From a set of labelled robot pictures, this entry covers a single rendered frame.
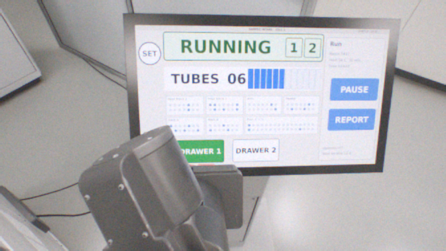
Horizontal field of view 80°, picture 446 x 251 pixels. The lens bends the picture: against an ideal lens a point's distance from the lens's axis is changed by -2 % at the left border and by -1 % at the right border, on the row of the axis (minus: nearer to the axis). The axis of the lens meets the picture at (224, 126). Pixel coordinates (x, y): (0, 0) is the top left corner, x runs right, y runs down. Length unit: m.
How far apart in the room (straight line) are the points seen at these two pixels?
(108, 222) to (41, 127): 1.99
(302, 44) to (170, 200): 0.43
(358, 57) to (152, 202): 0.50
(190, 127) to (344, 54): 0.33
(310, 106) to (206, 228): 0.39
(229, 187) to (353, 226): 1.46
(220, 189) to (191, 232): 0.11
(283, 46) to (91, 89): 1.90
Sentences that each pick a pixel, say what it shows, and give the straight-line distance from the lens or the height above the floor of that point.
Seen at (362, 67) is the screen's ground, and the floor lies 1.13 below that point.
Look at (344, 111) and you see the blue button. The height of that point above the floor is 1.06.
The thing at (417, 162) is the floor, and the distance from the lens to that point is 2.18.
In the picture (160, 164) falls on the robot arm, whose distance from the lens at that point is 0.17.
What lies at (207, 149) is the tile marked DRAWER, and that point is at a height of 1.01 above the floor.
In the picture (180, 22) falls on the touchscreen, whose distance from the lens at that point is 0.52.
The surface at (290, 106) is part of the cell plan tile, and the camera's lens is 0.54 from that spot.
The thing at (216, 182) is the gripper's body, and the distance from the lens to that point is 0.29.
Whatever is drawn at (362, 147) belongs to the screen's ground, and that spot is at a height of 1.01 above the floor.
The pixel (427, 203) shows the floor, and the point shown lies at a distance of 2.03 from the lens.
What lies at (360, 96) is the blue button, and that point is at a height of 1.09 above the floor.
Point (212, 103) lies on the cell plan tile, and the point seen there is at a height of 1.08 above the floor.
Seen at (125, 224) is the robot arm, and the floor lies 1.28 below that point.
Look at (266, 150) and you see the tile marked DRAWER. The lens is 0.54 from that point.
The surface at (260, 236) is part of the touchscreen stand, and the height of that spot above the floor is 0.04.
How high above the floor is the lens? 1.44
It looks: 51 degrees down
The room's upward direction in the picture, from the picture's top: 5 degrees clockwise
